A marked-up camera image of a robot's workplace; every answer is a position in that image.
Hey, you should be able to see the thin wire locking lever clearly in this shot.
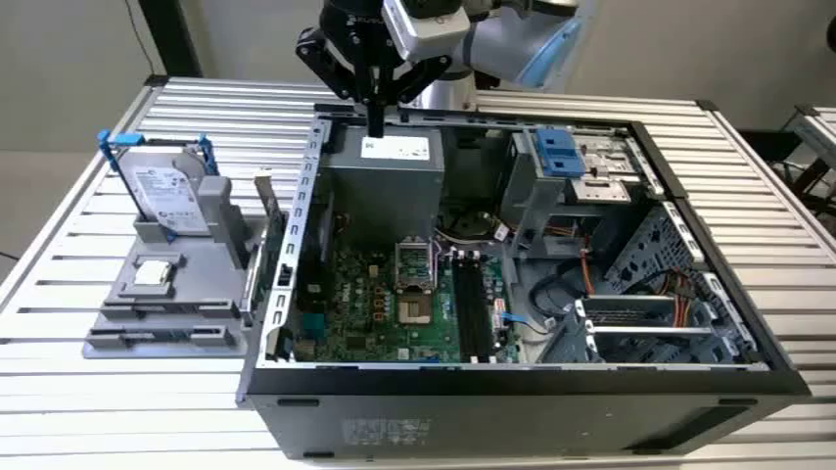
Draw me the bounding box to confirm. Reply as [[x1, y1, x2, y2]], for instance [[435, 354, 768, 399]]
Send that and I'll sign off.
[[427, 239, 456, 293]]

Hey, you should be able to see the grey parts rack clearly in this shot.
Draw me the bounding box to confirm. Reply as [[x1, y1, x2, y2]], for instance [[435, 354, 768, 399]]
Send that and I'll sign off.
[[81, 175, 263, 361]]

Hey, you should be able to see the blue wire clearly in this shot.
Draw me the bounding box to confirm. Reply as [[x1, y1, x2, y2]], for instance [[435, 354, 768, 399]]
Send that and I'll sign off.
[[497, 310, 547, 328]]

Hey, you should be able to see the CPU socket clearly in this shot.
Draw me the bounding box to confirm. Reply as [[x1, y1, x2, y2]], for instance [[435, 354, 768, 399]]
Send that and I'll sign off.
[[395, 288, 436, 329]]

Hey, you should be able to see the orange wire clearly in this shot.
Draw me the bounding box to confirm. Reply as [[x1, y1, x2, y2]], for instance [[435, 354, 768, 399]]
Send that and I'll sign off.
[[577, 234, 596, 298]]

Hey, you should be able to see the black box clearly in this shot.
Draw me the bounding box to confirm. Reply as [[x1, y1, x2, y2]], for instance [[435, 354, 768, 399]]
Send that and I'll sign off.
[[737, 129, 804, 163]]

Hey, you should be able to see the green graphics card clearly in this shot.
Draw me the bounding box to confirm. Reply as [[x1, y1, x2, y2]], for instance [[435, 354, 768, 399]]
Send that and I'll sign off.
[[239, 165, 292, 328]]

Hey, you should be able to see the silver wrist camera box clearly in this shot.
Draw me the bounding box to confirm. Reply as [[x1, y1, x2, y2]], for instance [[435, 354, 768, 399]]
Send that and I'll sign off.
[[380, 0, 472, 63]]

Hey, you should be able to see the black wire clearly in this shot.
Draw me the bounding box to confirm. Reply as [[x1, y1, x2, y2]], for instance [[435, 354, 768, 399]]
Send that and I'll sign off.
[[527, 272, 583, 325]]

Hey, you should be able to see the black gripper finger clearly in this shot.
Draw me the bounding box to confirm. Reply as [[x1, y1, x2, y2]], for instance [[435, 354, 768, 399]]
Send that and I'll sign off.
[[376, 56, 453, 138], [293, 27, 379, 138]]

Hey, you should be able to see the grey metal drive cage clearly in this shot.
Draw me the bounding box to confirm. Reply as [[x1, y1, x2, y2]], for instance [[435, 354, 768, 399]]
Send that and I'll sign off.
[[501, 126, 645, 256]]

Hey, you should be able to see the green motherboard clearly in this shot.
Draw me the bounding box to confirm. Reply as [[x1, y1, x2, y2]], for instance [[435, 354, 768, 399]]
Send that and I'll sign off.
[[292, 239, 524, 366]]

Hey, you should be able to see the black RAM slot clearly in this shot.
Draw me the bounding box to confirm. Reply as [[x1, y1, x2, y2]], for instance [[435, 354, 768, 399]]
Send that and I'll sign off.
[[453, 250, 483, 363], [468, 250, 496, 363]]

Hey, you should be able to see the silver CPU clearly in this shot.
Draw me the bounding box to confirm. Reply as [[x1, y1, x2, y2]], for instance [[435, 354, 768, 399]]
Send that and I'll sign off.
[[133, 261, 175, 285]]

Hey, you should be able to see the black cooler fan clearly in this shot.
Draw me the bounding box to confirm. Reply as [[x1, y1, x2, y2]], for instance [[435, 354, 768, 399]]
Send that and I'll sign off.
[[436, 208, 511, 246]]

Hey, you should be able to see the blue plastic drive carrier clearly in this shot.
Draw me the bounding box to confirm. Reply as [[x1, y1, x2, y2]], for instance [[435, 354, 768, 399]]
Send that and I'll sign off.
[[532, 127, 583, 178]]

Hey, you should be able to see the metal slat side table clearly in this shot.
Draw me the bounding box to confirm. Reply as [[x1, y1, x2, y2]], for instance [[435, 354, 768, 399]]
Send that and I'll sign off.
[[780, 104, 836, 167]]

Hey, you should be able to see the black PC case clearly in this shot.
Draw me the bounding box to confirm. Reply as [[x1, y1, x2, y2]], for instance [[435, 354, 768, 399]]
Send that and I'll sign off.
[[233, 100, 811, 461]]

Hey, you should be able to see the metal socket cover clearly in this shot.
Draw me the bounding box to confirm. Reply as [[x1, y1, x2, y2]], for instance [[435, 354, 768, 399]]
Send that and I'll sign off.
[[395, 234, 437, 291]]

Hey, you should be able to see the black post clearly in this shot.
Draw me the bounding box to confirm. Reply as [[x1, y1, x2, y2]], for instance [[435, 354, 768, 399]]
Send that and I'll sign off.
[[133, 0, 204, 78]]

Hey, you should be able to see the grey metal disk bay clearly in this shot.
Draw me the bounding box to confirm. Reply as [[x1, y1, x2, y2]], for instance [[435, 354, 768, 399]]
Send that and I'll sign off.
[[541, 293, 759, 366]]

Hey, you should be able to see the grey power supply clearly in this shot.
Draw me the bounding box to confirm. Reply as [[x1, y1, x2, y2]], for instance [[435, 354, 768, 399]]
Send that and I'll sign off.
[[319, 124, 449, 246]]

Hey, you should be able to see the red yellow wire bundle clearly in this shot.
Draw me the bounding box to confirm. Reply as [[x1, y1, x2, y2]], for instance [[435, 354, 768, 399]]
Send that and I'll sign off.
[[652, 268, 697, 329]]

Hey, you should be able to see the hard disk in blue carrier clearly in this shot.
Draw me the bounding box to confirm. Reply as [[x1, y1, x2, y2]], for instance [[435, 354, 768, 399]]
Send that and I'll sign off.
[[96, 129, 221, 244]]

